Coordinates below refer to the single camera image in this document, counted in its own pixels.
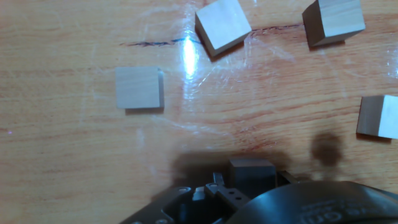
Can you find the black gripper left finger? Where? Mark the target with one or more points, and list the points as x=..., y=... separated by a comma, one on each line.
x=192, y=207

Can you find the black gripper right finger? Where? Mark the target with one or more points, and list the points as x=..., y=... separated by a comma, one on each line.
x=286, y=178

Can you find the small wooden cube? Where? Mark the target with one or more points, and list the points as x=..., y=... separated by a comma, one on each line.
x=385, y=116
x=222, y=25
x=339, y=18
x=138, y=87
x=252, y=174

